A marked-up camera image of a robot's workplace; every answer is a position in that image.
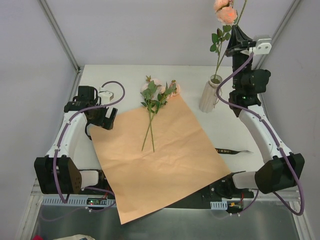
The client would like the right white cable duct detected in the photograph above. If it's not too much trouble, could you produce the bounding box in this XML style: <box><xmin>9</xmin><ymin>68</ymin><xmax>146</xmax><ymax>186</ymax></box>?
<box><xmin>209</xmin><ymin>200</ymin><xmax>244</xmax><ymax>211</ymax></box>

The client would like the left aluminium frame post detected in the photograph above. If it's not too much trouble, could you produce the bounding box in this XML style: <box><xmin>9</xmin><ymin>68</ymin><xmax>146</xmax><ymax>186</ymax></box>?
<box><xmin>37</xmin><ymin>0</ymin><xmax>85</xmax><ymax>75</ymax></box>

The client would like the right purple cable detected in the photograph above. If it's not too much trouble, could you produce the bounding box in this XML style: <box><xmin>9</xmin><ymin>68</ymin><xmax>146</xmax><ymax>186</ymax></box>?
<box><xmin>216</xmin><ymin>51</ymin><xmax>306</xmax><ymax>217</ymax></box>

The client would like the red object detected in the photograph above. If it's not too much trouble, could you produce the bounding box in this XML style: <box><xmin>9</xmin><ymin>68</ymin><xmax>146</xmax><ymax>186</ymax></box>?
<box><xmin>31</xmin><ymin>235</ymin><xmax>44</xmax><ymax>240</ymax></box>

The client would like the black gold-lettered ribbon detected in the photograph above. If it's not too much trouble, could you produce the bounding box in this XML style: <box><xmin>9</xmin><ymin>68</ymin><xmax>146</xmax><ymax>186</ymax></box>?
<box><xmin>215</xmin><ymin>148</ymin><xmax>252</xmax><ymax>155</ymax></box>

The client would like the pink artificial flower stem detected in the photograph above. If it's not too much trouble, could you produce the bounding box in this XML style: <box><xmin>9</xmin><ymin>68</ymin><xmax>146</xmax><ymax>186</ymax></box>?
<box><xmin>210</xmin><ymin>0</ymin><xmax>238</xmax><ymax>84</ymax></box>
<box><xmin>141</xmin><ymin>79</ymin><xmax>181</xmax><ymax>152</ymax></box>
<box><xmin>217</xmin><ymin>0</ymin><xmax>248</xmax><ymax>81</ymax></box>
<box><xmin>140</xmin><ymin>75</ymin><xmax>162</xmax><ymax>152</ymax></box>

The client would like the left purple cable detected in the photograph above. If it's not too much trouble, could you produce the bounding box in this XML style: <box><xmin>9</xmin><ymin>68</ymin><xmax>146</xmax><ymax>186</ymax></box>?
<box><xmin>52</xmin><ymin>80</ymin><xmax>126</xmax><ymax>204</ymax></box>

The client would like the green and peach wrapping paper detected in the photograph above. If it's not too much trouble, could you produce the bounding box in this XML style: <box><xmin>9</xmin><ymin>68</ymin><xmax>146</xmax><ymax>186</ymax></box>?
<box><xmin>89</xmin><ymin>96</ymin><xmax>230</xmax><ymax>224</ymax></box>

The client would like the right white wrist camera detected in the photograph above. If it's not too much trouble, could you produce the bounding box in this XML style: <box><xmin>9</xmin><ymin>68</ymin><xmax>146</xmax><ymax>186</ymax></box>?
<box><xmin>249</xmin><ymin>35</ymin><xmax>272</xmax><ymax>55</ymax></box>

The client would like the white ribbed ceramic vase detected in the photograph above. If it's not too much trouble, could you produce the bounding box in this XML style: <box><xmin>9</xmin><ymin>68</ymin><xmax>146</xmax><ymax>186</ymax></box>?
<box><xmin>199</xmin><ymin>74</ymin><xmax>223</xmax><ymax>113</ymax></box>

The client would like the beige cloth bag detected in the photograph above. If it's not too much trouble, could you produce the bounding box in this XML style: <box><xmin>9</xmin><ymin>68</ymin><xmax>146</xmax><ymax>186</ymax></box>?
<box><xmin>54</xmin><ymin>234</ymin><xmax>95</xmax><ymax>240</ymax></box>

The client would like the left white cable duct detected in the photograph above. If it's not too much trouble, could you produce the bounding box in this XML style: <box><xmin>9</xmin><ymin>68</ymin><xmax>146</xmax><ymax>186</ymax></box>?
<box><xmin>42</xmin><ymin>196</ymin><xmax>117</xmax><ymax>208</ymax></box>

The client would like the white cable duct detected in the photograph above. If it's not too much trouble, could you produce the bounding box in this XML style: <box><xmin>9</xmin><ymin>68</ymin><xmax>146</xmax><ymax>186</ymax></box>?
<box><xmin>209</xmin><ymin>200</ymin><xmax>244</xmax><ymax>211</ymax></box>
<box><xmin>42</xmin><ymin>196</ymin><xmax>117</xmax><ymax>208</ymax></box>

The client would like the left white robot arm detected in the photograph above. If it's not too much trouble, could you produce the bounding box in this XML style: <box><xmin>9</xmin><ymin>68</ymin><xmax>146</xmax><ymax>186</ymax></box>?
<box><xmin>34</xmin><ymin>85</ymin><xmax>118</xmax><ymax>195</ymax></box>

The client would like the purple cable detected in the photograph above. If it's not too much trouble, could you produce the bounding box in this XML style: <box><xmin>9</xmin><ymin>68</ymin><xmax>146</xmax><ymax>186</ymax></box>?
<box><xmin>52</xmin><ymin>80</ymin><xmax>126</xmax><ymax>204</ymax></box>
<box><xmin>216</xmin><ymin>51</ymin><xmax>306</xmax><ymax>217</ymax></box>

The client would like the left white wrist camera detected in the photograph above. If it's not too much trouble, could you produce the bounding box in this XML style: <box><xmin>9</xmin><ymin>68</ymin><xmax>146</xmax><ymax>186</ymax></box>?
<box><xmin>98</xmin><ymin>86</ymin><xmax>114</xmax><ymax>101</ymax></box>

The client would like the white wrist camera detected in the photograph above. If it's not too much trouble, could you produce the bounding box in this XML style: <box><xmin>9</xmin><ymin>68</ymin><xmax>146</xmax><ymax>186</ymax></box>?
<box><xmin>98</xmin><ymin>86</ymin><xmax>114</xmax><ymax>101</ymax></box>
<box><xmin>249</xmin><ymin>35</ymin><xmax>272</xmax><ymax>55</ymax></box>

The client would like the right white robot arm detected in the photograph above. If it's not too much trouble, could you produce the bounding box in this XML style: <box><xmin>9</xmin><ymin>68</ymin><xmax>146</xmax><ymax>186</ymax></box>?
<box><xmin>225</xmin><ymin>25</ymin><xmax>305</xmax><ymax>198</ymax></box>

